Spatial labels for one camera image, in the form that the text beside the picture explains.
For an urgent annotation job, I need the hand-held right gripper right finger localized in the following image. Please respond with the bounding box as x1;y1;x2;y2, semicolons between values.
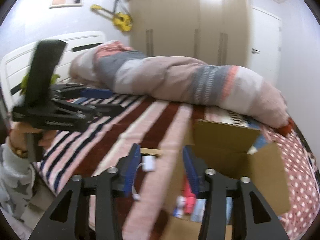
182;146;290;240

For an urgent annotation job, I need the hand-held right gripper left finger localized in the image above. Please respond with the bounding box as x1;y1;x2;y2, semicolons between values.
28;143;141;240

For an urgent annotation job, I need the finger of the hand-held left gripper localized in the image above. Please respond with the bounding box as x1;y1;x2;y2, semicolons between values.
51;84;113;100
82;102;123;120

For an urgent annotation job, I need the white charger with cable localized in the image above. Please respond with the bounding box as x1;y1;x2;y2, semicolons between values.
132;156;157;200

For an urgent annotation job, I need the pink plastic bottle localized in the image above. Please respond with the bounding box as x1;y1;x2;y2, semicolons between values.
184;177;198;214

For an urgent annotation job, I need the light blue square case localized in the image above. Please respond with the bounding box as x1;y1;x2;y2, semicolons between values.
191;199;208;222

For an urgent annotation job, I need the brown cardboard box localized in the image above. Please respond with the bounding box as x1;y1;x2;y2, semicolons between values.
160;119;292;240

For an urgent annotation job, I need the person's left forearm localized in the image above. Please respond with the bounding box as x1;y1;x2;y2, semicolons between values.
0;142;37;220

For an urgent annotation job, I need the person's left hand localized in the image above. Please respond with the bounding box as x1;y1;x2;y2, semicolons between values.
7;122;54;157

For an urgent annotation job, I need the green avocado plush toy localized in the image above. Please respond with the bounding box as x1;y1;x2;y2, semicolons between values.
20;73;60;95

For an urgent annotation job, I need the slim gold box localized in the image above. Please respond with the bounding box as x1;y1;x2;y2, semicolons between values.
140;148;163;156

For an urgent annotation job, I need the white bed headboard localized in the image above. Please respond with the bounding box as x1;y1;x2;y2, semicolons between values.
0;31;105;100

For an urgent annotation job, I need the striped fleece blanket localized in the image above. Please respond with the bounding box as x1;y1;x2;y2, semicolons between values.
32;94;195;240

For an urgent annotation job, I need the white printed cloth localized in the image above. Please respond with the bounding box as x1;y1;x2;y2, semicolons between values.
225;111;250;127

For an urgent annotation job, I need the yellow guitar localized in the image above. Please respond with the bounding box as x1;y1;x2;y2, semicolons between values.
90;0;133;32

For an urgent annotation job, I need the rolled striped duvet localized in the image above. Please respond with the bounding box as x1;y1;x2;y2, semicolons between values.
69;41;288;129

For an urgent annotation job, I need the pink polka dot sheet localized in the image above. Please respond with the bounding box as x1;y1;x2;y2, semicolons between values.
260;125;314;230

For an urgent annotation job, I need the red plush toy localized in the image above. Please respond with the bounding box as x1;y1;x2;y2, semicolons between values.
279;119;298;137

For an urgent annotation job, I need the beige wardrobe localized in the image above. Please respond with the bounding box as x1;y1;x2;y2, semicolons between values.
126;0;250;67

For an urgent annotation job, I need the white door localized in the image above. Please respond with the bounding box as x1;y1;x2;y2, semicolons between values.
246;5;283;80

